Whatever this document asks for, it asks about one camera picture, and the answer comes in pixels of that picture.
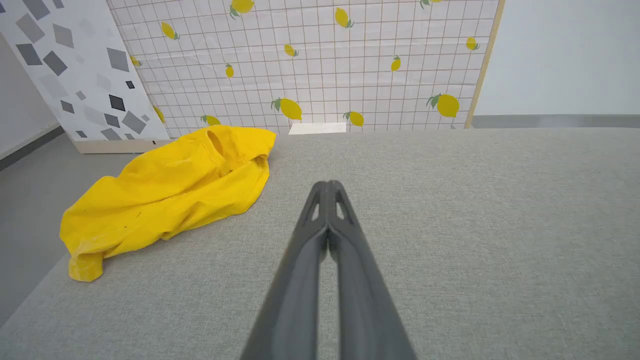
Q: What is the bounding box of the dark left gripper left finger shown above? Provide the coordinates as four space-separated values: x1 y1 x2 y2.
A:
240 180 330 360

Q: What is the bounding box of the grey fabric sofa cushion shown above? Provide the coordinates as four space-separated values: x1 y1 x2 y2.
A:
0 127 640 360

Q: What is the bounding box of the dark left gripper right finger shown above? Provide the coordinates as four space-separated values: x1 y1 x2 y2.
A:
328 180 419 360

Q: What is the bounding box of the grey terrazzo print panel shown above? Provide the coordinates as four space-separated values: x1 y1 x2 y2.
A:
0 0 173 155

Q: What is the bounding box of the white rectangular box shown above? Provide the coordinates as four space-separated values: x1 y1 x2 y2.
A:
288 122 347 136

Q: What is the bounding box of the yellow tiger face T-shirt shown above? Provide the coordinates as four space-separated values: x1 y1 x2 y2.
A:
59 125 277 283

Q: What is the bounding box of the lemon print wood-framed panel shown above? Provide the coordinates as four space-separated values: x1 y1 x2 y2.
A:
106 0 506 140

